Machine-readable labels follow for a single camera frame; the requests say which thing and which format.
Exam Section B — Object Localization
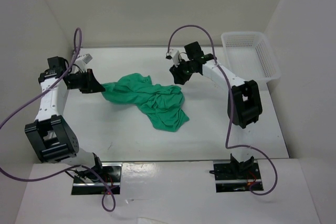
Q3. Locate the green tank top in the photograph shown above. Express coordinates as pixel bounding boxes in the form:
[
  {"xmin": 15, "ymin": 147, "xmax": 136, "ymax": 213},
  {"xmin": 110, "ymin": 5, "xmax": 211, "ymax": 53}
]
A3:
[{"xmin": 102, "ymin": 73, "xmax": 190, "ymax": 132}]

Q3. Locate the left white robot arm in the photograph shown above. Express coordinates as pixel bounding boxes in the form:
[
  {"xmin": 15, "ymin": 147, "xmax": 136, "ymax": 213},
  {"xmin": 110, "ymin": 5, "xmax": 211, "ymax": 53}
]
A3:
[{"xmin": 25, "ymin": 54, "xmax": 105, "ymax": 182}]

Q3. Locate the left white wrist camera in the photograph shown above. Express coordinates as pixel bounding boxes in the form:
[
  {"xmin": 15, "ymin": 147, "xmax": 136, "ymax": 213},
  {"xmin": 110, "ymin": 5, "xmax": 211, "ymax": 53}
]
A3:
[{"xmin": 72, "ymin": 54, "xmax": 92, "ymax": 73}]

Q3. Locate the aluminium table edge rail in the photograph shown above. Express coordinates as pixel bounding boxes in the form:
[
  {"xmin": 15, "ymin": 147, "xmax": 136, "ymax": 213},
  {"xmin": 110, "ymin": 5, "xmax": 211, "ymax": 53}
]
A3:
[{"xmin": 71, "ymin": 47, "xmax": 81, "ymax": 60}]

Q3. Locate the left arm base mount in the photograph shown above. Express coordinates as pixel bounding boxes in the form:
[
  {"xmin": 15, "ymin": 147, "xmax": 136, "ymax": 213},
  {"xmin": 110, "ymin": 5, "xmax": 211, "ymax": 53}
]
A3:
[{"xmin": 71, "ymin": 163, "xmax": 123, "ymax": 196}]

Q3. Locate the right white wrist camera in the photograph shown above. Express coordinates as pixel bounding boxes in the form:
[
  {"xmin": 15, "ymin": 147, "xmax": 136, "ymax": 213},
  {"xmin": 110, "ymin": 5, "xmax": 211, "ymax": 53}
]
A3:
[{"xmin": 166, "ymin": 48, "xmax": 183, "ymax": 67}]

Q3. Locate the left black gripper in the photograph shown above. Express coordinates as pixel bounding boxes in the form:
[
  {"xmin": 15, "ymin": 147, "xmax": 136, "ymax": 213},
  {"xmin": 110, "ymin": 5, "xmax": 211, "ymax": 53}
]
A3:
[{"xmin": 67, "ymin": 69, "xmax": 105, "ymax": 94}]

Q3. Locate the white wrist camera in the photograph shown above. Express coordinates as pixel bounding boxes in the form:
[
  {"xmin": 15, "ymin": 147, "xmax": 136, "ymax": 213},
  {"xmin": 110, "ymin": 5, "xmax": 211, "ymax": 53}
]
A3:
[
  {"xmin": 72, "ymin": 54, "xmax": 92, "ymax": 73},
  {"xmin": 166, "ymin": 48, "xmax": 183, "ymax": 67}
]

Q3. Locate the white plastic mesh basket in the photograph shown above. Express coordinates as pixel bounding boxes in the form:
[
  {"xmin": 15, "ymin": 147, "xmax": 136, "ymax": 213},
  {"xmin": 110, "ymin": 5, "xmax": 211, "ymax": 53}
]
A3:
[{"xmin": 221, "ymin": 31, "xmax": 281, "ymax": 83}]

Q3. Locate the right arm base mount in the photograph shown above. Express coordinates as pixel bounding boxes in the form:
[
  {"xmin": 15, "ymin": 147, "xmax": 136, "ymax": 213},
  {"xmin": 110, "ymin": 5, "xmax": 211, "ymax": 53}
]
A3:
[{"xmin": 209, "ymin": 162, "xmax": 264, "ymax": 193}]

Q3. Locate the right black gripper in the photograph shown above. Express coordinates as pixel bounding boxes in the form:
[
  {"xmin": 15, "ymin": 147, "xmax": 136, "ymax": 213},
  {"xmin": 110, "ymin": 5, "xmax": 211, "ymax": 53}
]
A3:
[{"xmin": 169, "ymin": 57, "xmax": 194, "ymax": 86}]

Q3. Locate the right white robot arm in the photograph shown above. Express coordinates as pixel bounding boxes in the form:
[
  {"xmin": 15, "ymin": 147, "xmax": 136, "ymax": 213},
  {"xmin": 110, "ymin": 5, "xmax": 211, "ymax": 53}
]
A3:
[{"xmin": 165, "ymin": 42, "xmax": 262, "ymax": 150}]

